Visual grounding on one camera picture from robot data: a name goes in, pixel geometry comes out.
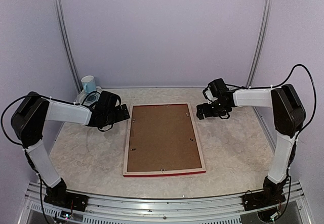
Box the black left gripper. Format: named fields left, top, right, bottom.
left=104, top=104, right=130, bottom=126

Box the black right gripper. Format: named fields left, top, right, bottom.
left=197, top=99, right=229, bottom=119

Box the brown backing board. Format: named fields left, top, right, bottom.
left=126, top=104, right=203, bottom=173

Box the red wooden picture frame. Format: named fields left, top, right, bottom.
left=123, top=102, right=207, bottom=177

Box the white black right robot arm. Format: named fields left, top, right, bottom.
left=196, top=78, right=315, bottom=206

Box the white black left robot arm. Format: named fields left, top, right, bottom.
left=1, top=91, right=130, bottom=206

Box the white blue swirl plate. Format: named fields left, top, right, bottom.
left=76, top=86, right=102, bottom=106

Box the light blue mug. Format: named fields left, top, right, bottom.
left=81, top=75, right=97, bottom=94

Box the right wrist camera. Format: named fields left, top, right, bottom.
left=202, top=87, right=213, bottom=103

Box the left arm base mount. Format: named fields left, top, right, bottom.
left=44, top=178, right=89, bottom=212

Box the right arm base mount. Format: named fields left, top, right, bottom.
left=242, top=176, right=289, bottom=211

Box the front aluminium rail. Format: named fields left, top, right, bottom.
left=17, top=181, right=314, bottom=224

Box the right aluminium corner post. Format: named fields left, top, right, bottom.
left=247, top=0, right=275, bottom=93

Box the aluminium corner post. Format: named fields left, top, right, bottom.
left=54, top=0, right=82, bottom=93
left=247, top=0, right=275, bottom=93

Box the left aluminium corner post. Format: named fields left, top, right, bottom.
left=54, top=0, right=82, bottom=93

